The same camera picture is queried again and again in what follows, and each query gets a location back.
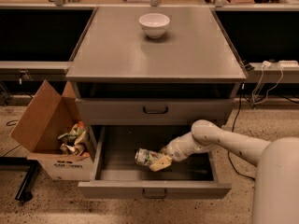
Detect black power cable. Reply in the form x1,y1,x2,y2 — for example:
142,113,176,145
227,93,257,182

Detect brown cardboard box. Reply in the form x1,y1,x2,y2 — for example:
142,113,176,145
10,81,93,181

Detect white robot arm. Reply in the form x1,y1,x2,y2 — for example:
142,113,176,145
150,119,299,224

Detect white ceramic bowl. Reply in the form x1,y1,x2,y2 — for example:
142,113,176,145
139,13,170,38

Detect white cables on shelf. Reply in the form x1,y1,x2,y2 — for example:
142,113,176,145
250,59,299,105

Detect open grey bottom drawer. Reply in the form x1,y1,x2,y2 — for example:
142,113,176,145
78,126,231,199

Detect closed grey upper drawer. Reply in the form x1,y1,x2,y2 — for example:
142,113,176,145
76,98,233,126

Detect crumpled wrappers in box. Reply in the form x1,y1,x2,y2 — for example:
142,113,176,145
58,121,89,156

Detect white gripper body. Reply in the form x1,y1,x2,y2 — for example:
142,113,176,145
164,133,205,161

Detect black metal stand leg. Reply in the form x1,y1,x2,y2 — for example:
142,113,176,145
0,157,38,203

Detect grey metal drawer cabinet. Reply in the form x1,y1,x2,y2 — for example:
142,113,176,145
65,6,247,201

